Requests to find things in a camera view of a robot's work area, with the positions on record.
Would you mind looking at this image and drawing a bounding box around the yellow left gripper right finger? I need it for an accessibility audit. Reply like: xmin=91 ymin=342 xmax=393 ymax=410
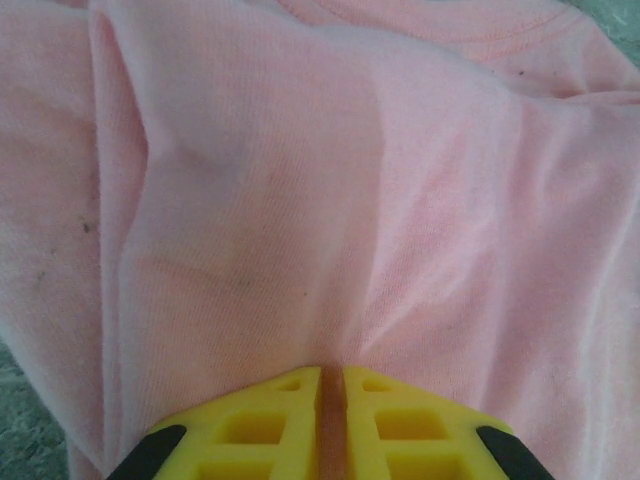
xmin=341 ymin=364 xmax=546 ymax=480

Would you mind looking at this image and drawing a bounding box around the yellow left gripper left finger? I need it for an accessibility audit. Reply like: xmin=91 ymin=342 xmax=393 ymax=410
xmin=107 ymin=366 xmax=322 ymax=480

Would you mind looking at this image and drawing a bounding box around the pink t-shirt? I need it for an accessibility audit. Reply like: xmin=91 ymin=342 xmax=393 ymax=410
xmin=0 ymin=0 xmax=640 ymax=480

